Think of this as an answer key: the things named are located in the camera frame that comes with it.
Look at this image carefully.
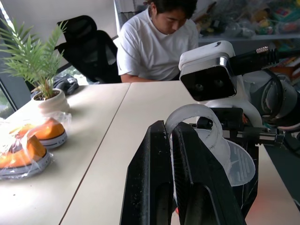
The orange sneaker in clear bag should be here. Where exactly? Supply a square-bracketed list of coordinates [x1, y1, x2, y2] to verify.
[0, 135, 53, 180]
[10, 116, 68, 150]

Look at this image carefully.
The white ceramic plant pot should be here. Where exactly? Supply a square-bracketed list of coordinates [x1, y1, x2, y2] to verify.
[32, 88, 70, 117]

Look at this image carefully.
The translucent plastic measuring cup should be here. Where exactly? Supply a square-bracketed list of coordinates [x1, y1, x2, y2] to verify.
[165, 104, 256, 188]

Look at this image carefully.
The white robot camera head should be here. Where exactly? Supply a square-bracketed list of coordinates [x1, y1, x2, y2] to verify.
[178, 40, 263, 128]

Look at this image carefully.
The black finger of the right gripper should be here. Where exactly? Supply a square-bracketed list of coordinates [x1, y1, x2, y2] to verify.
[232, 143, 260, 218]

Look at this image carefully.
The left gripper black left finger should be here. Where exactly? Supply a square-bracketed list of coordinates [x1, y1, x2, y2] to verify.
[119, 120, 174, 225]

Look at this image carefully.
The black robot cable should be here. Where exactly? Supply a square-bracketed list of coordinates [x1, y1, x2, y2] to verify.
[231, 46, 300, 75]

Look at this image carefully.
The person in white t-shirt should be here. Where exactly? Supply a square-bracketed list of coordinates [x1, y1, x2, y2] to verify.
[116, 0, 200, 83]

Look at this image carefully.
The black office chair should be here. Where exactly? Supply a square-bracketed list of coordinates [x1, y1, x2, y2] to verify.
[55, 15, 122, 84]

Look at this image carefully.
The green palm plant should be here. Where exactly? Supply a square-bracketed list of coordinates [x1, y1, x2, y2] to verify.
[0, 18, 68, 100]

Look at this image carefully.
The cluttered storage shelf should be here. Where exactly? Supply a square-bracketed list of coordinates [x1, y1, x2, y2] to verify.
[195, 0, 300, 57]

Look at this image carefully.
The dark grey cloth bundle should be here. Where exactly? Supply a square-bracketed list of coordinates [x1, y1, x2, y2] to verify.
[52, 74, 80, 96]

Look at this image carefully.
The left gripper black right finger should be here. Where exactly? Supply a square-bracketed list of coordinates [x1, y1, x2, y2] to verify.
[172, 121, 247, 225]

